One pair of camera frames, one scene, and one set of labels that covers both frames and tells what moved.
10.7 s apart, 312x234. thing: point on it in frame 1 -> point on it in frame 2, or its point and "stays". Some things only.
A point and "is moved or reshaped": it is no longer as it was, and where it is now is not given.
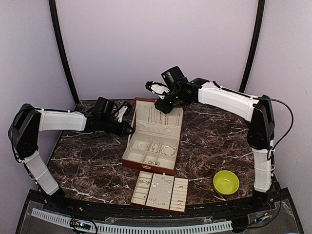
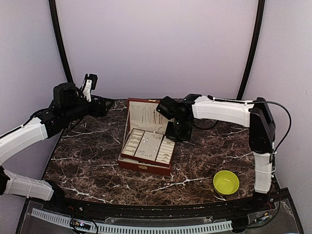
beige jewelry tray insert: (162, 191) -> (148, 146)
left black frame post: (52, 7) stays
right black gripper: (165, 108) -> (169, 134)
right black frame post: (261, 6) stays
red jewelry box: (153, 142) is moved or reshaped
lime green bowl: (225, 182) stays
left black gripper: (122, 132) -> (102, 111)
